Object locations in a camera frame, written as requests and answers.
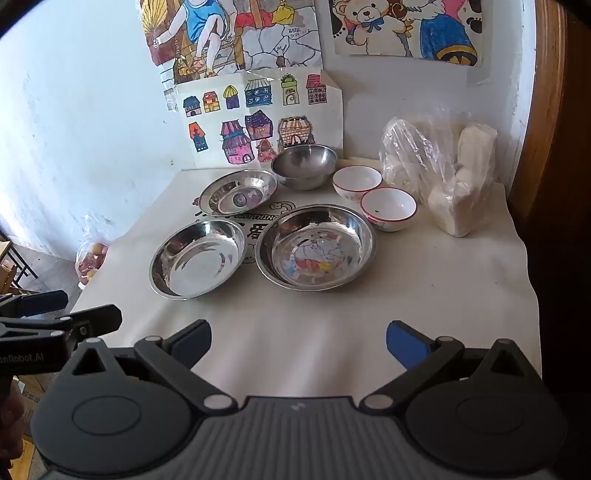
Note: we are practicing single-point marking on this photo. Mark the colourful houses drawing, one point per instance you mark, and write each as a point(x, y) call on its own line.
point(258, 115)

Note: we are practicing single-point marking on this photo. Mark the plastic bag of fruit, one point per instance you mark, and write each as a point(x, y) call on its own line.
point(92, 265)

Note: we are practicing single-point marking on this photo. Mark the stainless steel bowl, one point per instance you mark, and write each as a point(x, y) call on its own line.
point(302, 161)

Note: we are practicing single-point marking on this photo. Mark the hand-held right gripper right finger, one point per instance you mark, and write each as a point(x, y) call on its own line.
point(406, 344)

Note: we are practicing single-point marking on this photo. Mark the plastic bag of white buns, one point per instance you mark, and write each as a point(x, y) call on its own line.
point(443, 170)

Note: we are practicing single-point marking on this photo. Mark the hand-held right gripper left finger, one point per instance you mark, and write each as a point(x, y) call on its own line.
point(194, 344)

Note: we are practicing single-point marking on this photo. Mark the steel plate with blue sticker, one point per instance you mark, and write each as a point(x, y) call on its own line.
point(231, 194)

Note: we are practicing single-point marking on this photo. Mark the printed white tablecloth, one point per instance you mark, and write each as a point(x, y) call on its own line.
point(300, 318)

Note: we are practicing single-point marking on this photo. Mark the teddy bear drawing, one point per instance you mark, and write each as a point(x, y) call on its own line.
point(406, 27)

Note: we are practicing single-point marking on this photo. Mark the children drawing poster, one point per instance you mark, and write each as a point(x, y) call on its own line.
point(231, 32)

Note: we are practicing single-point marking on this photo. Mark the brown wooden cabinet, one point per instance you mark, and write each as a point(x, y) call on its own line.
point(549, 92)

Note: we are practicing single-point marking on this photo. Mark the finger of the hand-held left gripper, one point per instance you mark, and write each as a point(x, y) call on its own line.
point(99, 318)
point(44, 302)

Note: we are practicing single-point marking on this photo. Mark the white bowl with red rim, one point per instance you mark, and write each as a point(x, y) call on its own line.
point(356, 179)

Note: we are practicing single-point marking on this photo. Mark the black metal chair frame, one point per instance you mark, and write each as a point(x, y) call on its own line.
point(14, 263)

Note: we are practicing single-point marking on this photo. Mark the large stainless steel plate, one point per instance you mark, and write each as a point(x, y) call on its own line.
point(314, 249)

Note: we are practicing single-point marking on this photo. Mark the white red-rimmed bowl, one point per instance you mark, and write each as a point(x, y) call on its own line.
point(390, 207)

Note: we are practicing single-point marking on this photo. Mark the cardboard box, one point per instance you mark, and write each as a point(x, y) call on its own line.
point(37, 390)

